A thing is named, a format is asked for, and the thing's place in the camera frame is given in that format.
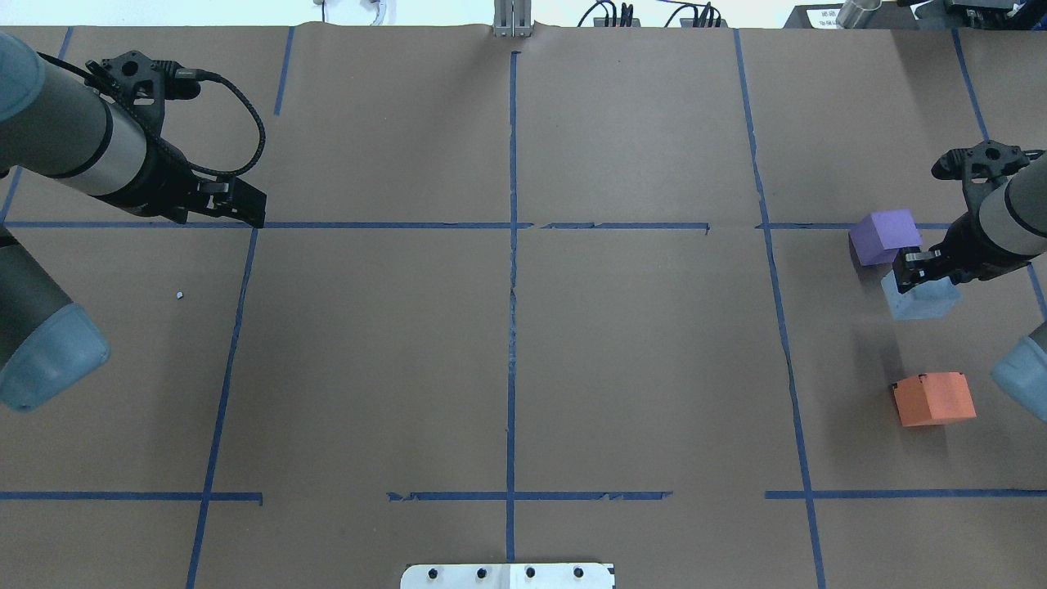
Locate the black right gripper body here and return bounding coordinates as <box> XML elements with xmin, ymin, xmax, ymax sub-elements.
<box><xmin>923</xmin><ymin>231</ymin><xmax>1003</xmax><ymax>284</ymax></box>

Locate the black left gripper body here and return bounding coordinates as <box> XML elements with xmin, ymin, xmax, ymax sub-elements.
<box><xmin>143</xmin><ymin>144</ymin><xmax>236</xmax><ymax>224</ymax></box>

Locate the light blue block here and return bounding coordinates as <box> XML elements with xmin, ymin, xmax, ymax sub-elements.
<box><xmin>879</xmin><ymin>271</ymin><xmax>964</xmax><ymax>321</ymax></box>

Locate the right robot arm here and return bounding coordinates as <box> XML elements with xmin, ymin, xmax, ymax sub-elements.
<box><xmin>882</xmin><ymin>139</ymin><xmax>1046</xmax><ymax>302</ymax></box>

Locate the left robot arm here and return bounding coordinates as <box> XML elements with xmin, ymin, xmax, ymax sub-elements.
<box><xmin>1</xmin><ymin>33</ymin><xmax>267</xmax><ymax>413</ymax></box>

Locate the purple block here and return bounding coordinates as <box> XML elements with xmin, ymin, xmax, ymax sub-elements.
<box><xmin>848</xmin><ymin>209</ymin><xmax>923</xmax><ymax>266</ymax></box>

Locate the orange block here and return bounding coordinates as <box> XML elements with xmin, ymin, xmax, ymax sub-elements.
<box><xmin>891</xmin><ymin>371</ymin><xmax>977</xmax><ymax>428</ymax></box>

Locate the metal cup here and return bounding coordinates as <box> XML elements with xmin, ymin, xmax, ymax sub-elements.
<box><xmin>836</xmin><ymin>0</ymin><xmax>883</xmax><ymax>29</ymax></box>

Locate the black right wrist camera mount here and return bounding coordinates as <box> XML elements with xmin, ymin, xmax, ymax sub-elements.
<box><xmin>931</xmin><ymin>139</ymin><xmax>1045</xmax><ymax>216</ymax></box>

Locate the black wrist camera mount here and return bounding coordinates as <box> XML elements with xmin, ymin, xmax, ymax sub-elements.
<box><xmin>931</xmin><ymin>139</ymin><xmax>1045</xmax><ymax>216</ymax></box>
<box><xmin>85</xmin><ymin>50</ymin><xmax>201</xmax><ymax>117</ymax></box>

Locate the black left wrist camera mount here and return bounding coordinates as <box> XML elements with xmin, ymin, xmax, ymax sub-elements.
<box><xmin>85</xmin><ymin>50</ymin><xmax>201</xmax><ymax>117</ymax></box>

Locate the black camera cable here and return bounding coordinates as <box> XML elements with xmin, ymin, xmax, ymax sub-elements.
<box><xmin>172</xmin><ymin>70</ymin><xmax>267</xmax><ymax>178</ymax></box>

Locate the aluminium frame post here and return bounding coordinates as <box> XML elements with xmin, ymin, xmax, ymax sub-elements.
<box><xmin>492</xmin><ymin>0</ymin><xmax>534</xmax><ymax>38</ymax></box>

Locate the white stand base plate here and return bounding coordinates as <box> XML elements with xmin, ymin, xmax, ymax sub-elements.
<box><xmin>399</xmin><ymin>563</ymin><xmax>618</xmax><ymax>588</ymax></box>

